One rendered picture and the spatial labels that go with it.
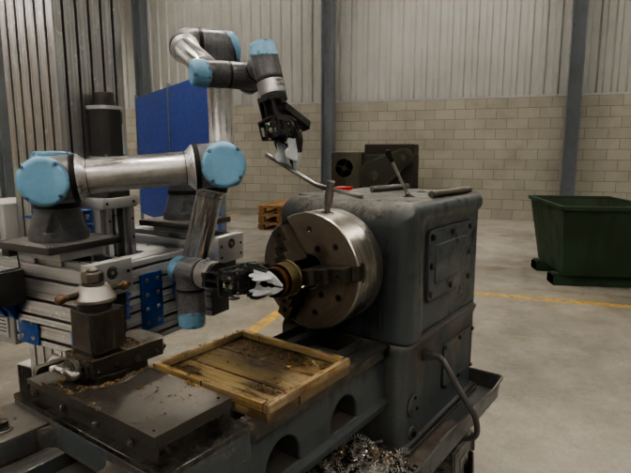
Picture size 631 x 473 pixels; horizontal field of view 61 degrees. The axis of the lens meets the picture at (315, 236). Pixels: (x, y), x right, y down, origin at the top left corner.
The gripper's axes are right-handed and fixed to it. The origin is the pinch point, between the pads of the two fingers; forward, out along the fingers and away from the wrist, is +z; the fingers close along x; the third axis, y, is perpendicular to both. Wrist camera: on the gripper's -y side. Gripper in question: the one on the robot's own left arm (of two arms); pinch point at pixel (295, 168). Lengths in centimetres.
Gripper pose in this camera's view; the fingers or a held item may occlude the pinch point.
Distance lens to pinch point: 148.6
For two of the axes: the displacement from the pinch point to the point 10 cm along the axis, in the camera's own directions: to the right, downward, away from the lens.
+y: -5.8, 1.3, -8.0
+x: 7.8, -1.9, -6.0
